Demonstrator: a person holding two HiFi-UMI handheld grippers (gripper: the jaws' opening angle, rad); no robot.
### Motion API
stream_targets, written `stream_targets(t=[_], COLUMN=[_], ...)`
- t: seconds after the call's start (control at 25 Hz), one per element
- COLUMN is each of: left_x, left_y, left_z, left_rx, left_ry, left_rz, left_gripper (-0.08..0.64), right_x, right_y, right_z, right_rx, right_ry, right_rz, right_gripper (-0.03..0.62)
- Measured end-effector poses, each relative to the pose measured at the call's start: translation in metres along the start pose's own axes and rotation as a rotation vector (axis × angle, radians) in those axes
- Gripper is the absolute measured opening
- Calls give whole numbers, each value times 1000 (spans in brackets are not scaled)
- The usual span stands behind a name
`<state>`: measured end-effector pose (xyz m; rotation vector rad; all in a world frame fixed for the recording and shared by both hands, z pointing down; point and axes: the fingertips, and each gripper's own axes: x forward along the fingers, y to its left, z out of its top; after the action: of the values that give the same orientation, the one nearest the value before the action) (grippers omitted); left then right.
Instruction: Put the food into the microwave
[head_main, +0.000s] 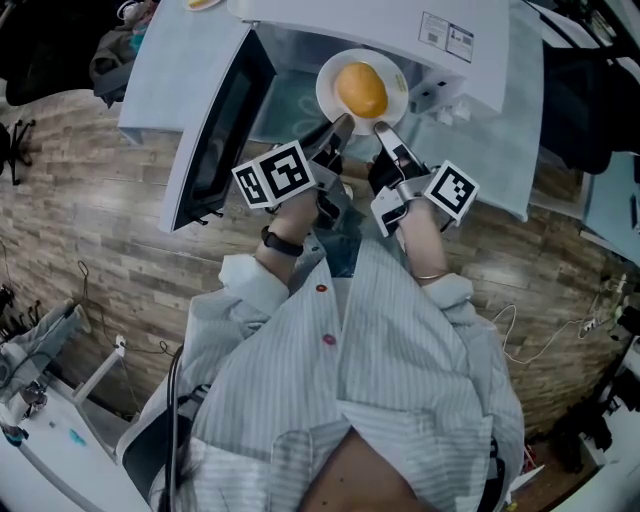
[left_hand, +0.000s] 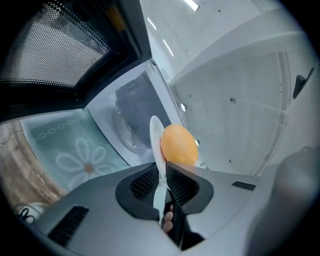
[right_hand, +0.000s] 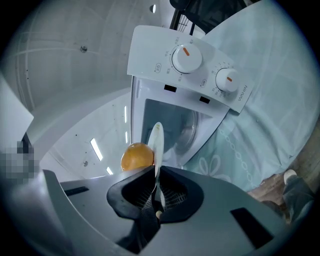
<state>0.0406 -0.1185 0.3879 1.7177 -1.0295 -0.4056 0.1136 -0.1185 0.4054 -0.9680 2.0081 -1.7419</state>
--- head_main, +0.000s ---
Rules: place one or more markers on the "pale striped shirt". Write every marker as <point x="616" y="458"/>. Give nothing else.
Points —
<point x="390" y="360"/>

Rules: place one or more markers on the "orange bread bun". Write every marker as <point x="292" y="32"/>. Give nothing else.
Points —
<point x="361" y="90"/>

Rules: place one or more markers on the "person's right forearm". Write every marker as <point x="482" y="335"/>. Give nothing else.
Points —
<point x="425" y="245"/>

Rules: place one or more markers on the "white round plate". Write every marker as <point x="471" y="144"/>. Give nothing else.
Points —
<point x="327" y="80"/>

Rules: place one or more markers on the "white table with teal top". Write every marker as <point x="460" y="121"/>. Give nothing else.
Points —
<point x="612" y="200"/>

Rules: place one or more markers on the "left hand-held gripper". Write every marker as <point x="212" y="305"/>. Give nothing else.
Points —
<point x="275" y="175"/>

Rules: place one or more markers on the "black tripod stand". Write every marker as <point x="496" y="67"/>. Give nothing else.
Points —
<point x="17" y="312"/>

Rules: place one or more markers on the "small teal object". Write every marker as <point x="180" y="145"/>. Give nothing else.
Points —
<point x="77" y="437"/>

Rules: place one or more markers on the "person's chest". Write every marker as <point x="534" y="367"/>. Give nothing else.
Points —
<point x="360" y="480"/>

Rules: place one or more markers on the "pale denim garment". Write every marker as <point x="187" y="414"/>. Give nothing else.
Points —
<point x="45" y="330"/>

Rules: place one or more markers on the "black padded chair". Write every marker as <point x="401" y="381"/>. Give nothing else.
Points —
<point x="580" y="115"/>

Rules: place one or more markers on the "white power strip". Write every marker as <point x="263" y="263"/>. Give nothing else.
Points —
<point x="590" y="326"/>

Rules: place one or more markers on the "small dish of yellow cake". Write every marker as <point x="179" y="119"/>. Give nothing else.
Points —
<point x="200" y="3"/>

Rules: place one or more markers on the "black wrist band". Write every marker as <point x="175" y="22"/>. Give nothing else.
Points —
<point x="281" y="244"/>

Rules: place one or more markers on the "black swivel chair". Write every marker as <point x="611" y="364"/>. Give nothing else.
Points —
<point x="17" y="150"/>

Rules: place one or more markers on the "white desk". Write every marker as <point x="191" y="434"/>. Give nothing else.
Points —
<point x="50" y="465"/>

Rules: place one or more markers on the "person's left forearm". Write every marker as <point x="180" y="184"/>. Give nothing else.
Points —
<point x="290" y="225"/>

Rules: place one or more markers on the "blue jeans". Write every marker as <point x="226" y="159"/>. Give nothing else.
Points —
<point x="345" y="260"/>

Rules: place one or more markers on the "white microwave oven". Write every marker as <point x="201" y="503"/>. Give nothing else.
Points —
<point x="350" y="25"/>

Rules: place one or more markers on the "office chair with grey garment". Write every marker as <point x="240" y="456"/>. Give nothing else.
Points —
<point x="117" y="60"/>

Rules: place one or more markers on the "small white adapter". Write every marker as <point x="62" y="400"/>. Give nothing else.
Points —
<point x="452" y="112"/>

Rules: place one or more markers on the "white table with pale cloth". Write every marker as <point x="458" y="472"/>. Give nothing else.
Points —
<point x="160" y="75"/>

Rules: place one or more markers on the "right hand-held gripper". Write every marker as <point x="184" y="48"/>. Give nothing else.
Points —
<point x="450" y="190"/>

